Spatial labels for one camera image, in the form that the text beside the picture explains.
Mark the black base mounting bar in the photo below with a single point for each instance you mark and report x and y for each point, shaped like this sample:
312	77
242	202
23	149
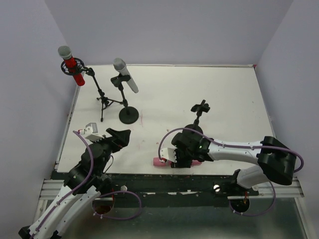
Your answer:
164	190

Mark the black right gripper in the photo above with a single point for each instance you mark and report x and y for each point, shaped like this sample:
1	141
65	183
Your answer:
180	156

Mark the black tripod shock-mount stand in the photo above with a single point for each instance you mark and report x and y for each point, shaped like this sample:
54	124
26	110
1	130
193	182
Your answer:
105	101

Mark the pink microphone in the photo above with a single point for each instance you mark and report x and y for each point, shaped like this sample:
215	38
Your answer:
158	163

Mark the red glitter microphone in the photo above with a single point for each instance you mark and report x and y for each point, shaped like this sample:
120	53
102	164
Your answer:
71	67

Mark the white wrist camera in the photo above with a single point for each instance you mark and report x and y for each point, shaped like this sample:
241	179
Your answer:
168	154
90	132

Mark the black round-base mic stand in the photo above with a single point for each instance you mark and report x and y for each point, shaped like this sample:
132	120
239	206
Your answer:
127	115
199	109

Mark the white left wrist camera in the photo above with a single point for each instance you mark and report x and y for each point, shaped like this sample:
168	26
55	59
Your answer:
90	132

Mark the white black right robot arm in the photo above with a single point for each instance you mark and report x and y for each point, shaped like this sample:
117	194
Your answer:
271	160

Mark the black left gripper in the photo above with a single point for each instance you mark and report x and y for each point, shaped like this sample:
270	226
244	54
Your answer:
112	140

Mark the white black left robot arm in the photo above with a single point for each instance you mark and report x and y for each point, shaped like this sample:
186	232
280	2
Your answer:
84	183

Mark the aluminium frame rail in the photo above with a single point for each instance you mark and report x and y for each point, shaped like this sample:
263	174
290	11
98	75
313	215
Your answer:
265	190

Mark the silver microphone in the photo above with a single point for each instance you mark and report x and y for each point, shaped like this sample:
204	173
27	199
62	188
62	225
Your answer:
121	67

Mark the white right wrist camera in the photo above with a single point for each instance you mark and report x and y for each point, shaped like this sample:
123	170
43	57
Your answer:
168	154

